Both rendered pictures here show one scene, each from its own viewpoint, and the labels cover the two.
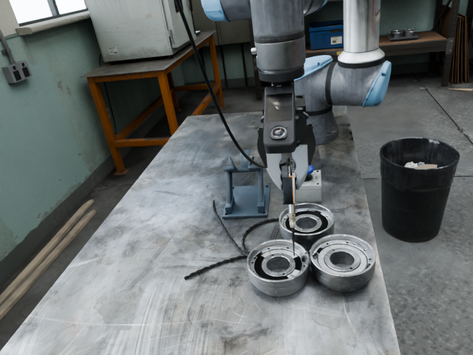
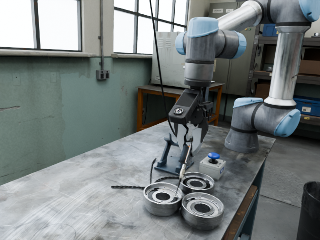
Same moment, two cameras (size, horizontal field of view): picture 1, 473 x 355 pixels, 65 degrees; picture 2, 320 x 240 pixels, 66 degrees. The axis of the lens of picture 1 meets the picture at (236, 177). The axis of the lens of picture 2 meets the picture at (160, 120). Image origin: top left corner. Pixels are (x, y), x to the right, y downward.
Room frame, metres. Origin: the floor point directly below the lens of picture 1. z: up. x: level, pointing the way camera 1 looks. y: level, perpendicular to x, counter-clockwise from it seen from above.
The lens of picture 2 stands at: (-0.08, -0.19, 1.20)
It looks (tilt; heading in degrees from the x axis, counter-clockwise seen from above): 15 degrees down; 17
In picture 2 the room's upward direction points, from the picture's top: 4 degrees clockwise
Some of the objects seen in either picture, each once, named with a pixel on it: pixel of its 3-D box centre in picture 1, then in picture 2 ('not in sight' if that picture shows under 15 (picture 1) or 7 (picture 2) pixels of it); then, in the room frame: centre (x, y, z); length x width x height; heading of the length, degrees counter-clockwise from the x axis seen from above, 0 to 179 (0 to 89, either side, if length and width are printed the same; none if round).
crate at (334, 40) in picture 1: (336, 34); (307, 105); (4.02, -1.24, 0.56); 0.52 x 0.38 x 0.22; 73
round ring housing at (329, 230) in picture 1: (306, 226); (196, 186); (0.59, -0.12, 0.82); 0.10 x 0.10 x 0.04
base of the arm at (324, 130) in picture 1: (312, 120); (242, 136); (1.06, -0.25, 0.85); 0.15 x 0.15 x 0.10
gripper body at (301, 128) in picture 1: (284, 103); (196, 102); (0.59, -0.10, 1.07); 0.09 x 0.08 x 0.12; 169
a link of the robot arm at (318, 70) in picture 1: (313, 82); (248, 112); (1.05, -0.26, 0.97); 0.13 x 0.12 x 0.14; 56
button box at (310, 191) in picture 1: (305, 184); (213, 166); (0.74, -0.15, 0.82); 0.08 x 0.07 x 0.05; 166
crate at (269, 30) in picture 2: not in sight; (282, 30); (4.15, -0.73, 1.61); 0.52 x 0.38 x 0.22; 79
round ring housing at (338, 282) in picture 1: (341, 263); (202, 210); (0.47, -0.15, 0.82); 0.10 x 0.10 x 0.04
